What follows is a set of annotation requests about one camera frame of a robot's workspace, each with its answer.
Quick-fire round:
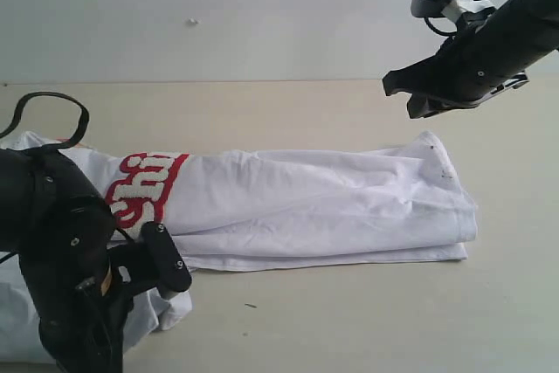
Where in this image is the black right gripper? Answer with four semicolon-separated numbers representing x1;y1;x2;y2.
382;6;531;119

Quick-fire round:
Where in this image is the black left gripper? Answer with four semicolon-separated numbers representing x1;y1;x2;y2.
37;244;157;372

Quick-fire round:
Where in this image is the white t-shirt red lettering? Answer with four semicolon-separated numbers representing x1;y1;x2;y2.
1;132;477;358

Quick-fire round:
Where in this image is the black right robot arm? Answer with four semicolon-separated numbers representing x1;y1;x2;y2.
382;0;558;119

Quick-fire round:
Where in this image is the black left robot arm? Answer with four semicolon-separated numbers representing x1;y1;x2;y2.
1;149;155;372

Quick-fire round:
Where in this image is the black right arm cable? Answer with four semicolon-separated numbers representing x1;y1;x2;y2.
421;17;459;38

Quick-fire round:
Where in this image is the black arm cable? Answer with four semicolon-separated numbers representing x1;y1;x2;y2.
0;91;91;158
421;17;459;38

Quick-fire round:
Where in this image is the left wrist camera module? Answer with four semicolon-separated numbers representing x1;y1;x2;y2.
140;222;192;300

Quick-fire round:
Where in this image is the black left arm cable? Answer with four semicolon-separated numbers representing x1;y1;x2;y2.
0;91;91;158

